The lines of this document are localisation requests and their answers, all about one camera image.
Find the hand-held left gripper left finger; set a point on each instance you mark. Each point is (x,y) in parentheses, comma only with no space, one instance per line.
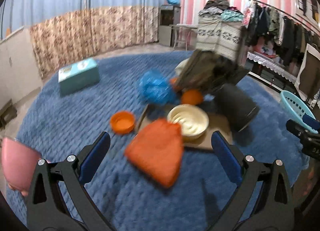
(95,155)

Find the pile of clothes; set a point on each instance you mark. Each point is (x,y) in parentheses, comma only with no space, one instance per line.
(220,10)

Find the black cylinder container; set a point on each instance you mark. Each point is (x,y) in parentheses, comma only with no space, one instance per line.
(236,107)

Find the small round table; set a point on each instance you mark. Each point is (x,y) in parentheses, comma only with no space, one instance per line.
(183,27)

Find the orange plastic bowl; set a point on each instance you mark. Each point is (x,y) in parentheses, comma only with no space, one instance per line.
(122,122)

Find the low bench with lace cloth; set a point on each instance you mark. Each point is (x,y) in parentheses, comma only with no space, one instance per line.
(272,67)

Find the blue fluffy rug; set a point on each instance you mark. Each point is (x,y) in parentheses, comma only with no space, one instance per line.
(75,120)

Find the white framed brown board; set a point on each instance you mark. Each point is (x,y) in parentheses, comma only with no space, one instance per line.
(310,73)

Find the blue plastic bag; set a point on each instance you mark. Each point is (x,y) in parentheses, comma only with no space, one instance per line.
(156,88)

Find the metal clothes rack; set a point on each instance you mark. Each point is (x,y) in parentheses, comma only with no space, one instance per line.
(280,10)

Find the pink bowl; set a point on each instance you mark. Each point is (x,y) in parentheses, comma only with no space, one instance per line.
(18,160)

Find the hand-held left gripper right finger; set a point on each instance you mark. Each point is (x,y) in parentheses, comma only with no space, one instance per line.
(225,160)

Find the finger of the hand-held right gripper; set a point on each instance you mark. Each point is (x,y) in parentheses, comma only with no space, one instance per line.
(311,122)
(296,127)

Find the cream bowl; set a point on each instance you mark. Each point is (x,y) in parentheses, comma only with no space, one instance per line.
(188,120)

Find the dark blurred box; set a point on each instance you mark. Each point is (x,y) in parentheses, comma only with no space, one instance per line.
(205,70)

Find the white round object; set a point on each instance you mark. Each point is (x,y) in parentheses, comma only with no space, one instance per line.
(181,67)

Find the teal cardboard box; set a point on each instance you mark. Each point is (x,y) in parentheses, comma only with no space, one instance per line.
(77,77)

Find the orange cloth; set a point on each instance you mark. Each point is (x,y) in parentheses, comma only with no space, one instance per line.
(157,153)

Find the cloth covered cabinet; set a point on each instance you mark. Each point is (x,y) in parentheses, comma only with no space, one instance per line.
(217,38)

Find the row of hanging clothes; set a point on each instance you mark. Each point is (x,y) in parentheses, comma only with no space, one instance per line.
(277,33)

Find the grey water dispenser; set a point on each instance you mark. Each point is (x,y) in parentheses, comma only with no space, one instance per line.
(168,24)

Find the teal plastic basket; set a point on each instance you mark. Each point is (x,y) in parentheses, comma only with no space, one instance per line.
(293,105)

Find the flat cardboard sheet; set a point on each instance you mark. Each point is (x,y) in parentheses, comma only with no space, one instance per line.
(218,125)

